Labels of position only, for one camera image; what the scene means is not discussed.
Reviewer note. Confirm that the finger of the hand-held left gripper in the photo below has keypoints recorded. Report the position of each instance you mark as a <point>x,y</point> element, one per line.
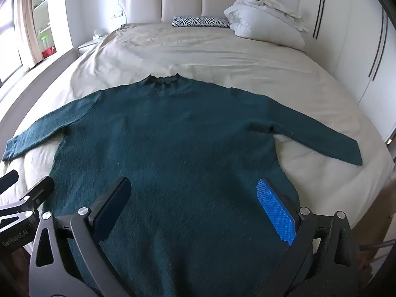
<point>41,190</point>
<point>9,181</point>

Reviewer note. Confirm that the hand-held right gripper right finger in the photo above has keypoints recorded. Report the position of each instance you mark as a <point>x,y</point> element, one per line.
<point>275,210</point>

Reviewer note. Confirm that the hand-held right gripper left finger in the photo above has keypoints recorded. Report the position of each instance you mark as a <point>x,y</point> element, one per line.
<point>114,207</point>

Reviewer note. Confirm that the dark teal knit sweater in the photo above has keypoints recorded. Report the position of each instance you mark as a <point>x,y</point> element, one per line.
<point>185,148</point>

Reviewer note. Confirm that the red box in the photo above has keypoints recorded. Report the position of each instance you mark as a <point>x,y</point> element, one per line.
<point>49,52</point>

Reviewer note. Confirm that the green object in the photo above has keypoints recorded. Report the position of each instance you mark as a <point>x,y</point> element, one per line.
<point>45,39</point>

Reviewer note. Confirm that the white nightstand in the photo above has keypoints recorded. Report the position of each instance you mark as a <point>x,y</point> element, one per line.
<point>85,47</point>

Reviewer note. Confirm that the beige curtain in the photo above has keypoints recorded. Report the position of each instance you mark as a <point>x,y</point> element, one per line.
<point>27,21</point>

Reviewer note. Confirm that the bed with beige sheet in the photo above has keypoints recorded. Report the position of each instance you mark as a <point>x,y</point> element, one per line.
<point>216,55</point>

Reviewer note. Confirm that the white wardrobe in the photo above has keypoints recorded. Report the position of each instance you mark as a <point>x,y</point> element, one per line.
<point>346,52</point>

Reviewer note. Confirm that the zebra print pillow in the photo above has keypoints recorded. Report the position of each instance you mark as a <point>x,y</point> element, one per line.
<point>201,21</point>

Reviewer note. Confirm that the folded white duvet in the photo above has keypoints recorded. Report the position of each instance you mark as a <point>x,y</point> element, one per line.
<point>266,1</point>

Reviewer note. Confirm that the beige padded headboard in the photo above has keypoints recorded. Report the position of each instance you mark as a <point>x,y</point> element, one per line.
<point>182,0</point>

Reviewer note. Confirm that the white wall shelf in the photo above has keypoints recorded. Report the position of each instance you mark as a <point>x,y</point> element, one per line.
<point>58,12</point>

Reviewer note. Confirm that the wall socket panel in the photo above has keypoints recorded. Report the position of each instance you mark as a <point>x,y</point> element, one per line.
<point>117,14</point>

